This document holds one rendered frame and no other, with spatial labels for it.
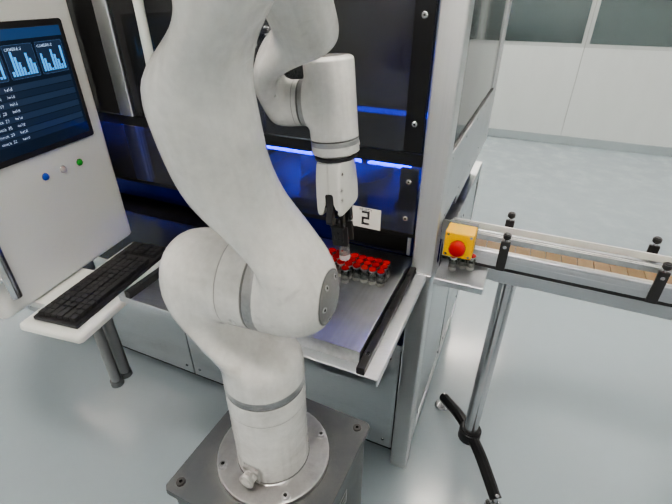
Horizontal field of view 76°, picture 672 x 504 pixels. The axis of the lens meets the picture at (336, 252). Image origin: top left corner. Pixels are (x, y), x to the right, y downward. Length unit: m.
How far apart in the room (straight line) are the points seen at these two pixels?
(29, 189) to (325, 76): 0.92
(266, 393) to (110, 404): 1.64
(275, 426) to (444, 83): 0.75
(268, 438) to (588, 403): 1.78
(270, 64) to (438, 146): 0.50
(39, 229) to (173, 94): 1.08
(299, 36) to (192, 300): 0.35
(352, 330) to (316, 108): 0.50
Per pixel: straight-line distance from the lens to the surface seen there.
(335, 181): 0.75
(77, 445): 2.13
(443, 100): 1.02
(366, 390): 1.57
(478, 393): 1.64
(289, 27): 0.59
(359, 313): 1.04
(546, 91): 5.67
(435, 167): 1.06
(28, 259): 1.42
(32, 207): 1.40
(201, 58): 0.35
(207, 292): 0.53
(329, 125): 0.73
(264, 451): 0.72
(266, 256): 0.45
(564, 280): 1.28
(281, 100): 0.74
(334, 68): 0.72
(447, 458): 1.89
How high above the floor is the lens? 1.54
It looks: 31 degrees down
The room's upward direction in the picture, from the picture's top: straight up
